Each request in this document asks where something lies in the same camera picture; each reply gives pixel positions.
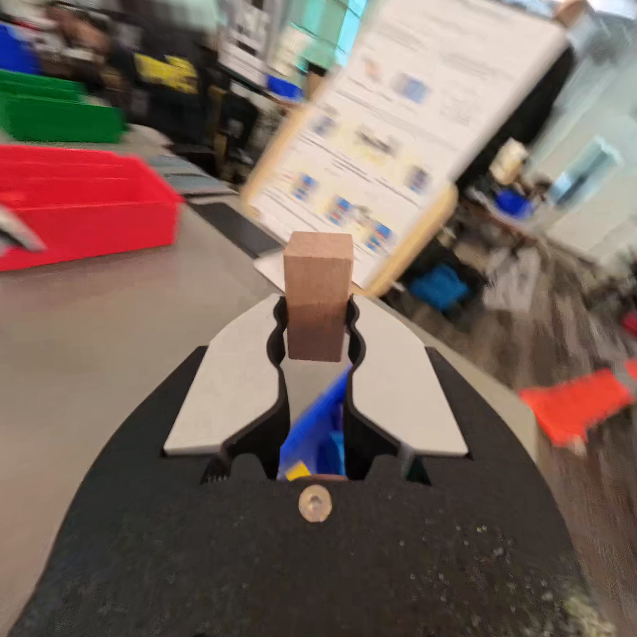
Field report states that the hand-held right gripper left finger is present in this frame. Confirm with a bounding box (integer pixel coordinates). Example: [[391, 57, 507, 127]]
[[163, 295, 289, 460]]

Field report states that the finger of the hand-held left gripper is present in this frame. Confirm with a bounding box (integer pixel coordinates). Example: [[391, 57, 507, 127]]
[[0, 204, 45, 254]]

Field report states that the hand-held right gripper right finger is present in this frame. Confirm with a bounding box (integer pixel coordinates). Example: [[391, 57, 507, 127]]
[[344, 295, 468, 460]]

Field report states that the red plastic bin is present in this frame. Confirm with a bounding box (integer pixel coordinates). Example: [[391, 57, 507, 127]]
[[0, 145, 185, 272]]

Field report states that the natural wood block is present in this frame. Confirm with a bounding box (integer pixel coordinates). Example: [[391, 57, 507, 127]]
[[283, 231, 354, 361]]

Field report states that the grey desk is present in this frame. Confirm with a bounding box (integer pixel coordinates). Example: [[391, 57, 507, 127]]
[[0, 125, 538, 618]]

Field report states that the blue floor tub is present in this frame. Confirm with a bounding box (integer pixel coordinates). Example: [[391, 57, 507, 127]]
[[410, 264, 468, 311]]

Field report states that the white board stand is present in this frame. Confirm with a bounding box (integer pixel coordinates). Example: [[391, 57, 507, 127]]
[[254, 249, 299, 289]]

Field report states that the green plastic bin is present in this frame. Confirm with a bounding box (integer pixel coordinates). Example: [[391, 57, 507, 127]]
[[0, 70, 125, 143]]

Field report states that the red floor object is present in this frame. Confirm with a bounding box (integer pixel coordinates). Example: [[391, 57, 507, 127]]
[[520, 364, 637, 449]]

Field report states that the small blue plastic bin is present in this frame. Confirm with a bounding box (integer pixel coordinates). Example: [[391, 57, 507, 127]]
[[0, 25, 40, 75]]

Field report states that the instruction sheet board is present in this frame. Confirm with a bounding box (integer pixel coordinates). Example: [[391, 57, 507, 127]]
[[242, 0, 573, 297]]

